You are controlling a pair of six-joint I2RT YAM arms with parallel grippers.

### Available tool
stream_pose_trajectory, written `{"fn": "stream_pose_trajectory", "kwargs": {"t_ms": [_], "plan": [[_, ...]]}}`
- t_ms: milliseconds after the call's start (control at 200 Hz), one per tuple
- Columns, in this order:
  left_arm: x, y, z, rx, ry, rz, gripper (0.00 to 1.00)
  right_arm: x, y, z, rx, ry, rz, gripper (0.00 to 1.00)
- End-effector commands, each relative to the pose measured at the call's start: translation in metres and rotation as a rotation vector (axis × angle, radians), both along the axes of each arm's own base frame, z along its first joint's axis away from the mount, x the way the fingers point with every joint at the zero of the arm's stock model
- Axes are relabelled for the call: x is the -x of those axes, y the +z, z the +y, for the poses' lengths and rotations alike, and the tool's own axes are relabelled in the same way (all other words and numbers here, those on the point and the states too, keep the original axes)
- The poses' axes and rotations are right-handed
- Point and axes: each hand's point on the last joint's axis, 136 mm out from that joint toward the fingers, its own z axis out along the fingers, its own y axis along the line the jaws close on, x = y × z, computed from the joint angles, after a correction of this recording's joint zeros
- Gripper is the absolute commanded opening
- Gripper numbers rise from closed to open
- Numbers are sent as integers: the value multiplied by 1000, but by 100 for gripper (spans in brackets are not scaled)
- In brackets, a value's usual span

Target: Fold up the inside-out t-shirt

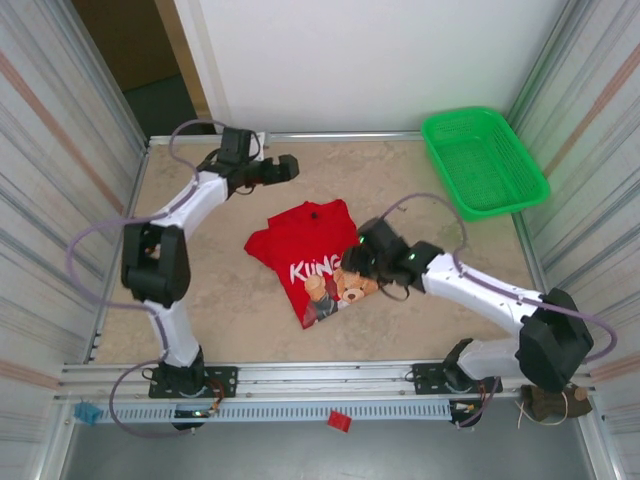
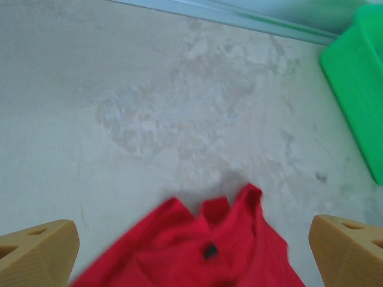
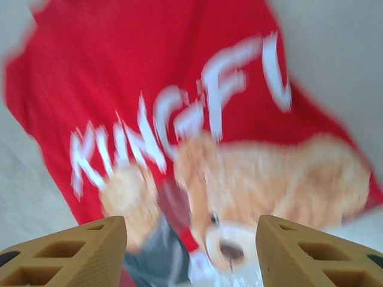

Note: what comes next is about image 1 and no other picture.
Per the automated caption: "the small circuit board with wires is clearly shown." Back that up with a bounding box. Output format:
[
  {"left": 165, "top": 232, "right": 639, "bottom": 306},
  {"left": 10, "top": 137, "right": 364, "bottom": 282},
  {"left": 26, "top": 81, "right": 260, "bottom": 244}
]
[
  {"left": 173, "top": 405, "right": 222, "bottom": 420},
  {"left": 448, "top": 399, "right": 485, "bottom": 417}
]

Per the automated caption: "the brown pouch with string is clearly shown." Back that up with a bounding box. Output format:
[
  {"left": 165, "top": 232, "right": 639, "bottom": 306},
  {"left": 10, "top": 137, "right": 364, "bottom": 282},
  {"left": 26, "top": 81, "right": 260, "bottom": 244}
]
[{"left": 517, "top": 382, "right": 594, "bottom": 426}]

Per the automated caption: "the tan wooden door jamb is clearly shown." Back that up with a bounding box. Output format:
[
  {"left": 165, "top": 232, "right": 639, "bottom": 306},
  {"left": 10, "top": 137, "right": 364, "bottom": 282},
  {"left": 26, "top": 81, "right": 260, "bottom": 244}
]
[{"left": 153, "top": 0, "right": 215, "bottom": 122}]

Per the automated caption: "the thin aluminium edge rail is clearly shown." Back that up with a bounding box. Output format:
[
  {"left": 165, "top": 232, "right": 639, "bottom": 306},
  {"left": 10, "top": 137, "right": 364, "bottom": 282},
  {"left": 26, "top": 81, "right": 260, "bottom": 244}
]
[
  {"left": 513, "top": 214, "right": 550, "bottom": 297},
  {"left": 148, "top": 130, "right": 426, "bottom": 147},
  {"left": 84, "top": 139, "right": 152, "bottom": 364}
]

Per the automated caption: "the white slotted cable duct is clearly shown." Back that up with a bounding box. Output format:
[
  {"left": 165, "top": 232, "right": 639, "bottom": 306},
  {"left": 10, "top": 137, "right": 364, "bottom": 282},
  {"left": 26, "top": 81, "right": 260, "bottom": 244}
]
[{"left": 94, "top": 399, "right": 454, "bottom": 424}]

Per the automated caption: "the brown wooden board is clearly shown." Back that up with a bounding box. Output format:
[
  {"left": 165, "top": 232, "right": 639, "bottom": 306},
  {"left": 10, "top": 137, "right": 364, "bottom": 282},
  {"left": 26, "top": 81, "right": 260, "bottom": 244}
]
[{"left": 72, "top": 0, "right": 182, "bottom": 94}]

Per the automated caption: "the small red plastic block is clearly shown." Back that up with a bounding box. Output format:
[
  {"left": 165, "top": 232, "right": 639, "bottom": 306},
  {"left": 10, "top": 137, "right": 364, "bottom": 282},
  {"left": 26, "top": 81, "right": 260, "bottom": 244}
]
[{"left": 327, "top": 409, "right": 353, "bottom": 434}]

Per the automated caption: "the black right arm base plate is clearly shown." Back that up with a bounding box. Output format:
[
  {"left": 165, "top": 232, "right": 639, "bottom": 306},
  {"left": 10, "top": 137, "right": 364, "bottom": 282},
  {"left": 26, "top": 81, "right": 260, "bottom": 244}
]
[{"left": 410, "top": 362, "right": 503, "bottom": 399}]

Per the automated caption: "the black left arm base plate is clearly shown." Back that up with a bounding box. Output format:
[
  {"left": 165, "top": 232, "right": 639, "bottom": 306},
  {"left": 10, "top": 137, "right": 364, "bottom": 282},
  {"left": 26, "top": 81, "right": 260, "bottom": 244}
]
[{"left": 148, "top": 365, "right": 239, "bottom": 400}]

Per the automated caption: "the green plastic basket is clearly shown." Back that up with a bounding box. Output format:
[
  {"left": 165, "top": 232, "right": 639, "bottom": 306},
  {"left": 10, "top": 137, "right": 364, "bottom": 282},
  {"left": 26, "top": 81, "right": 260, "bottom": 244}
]
[{"left": 420, "top": 105, "right": 551, "bottom": 222}]

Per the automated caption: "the red t-shirt with bear print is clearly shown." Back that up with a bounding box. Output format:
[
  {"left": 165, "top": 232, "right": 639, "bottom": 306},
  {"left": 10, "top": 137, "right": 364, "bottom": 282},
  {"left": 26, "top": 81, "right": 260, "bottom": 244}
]
[{"left": 243, "top": 198, "right": 382, "bottom": 331}]

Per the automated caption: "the wide aluminium extrusion rail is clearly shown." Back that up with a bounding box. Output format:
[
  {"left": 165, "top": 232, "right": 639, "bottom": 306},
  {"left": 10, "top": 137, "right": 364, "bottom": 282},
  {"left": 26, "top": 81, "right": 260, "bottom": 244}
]
[{"left": 53, "top": 355, "right": 600, "bottom": 402}]

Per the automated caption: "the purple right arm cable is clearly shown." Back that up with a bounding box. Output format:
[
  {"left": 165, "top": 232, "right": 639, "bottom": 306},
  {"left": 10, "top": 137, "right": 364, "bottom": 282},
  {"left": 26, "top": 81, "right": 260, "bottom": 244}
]
[{"left": 377, "top": 193, "right": 619, "bottom": 429}]

